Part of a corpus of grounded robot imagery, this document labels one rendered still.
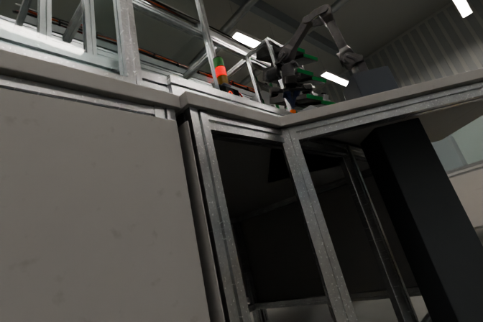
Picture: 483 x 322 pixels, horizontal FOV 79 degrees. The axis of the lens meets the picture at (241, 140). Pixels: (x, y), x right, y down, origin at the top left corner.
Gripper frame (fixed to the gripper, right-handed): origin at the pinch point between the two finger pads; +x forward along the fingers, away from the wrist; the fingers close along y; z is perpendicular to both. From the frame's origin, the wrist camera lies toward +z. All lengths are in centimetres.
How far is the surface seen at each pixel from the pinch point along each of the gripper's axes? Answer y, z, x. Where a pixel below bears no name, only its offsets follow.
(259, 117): -19, 53, 24
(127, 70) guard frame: -44, 72, 19
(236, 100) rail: -25, 44, 16
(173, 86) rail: -39, 60, 17
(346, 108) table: 5, 46, 22
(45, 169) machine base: -49, 86, 40
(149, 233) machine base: -39, 77, 49
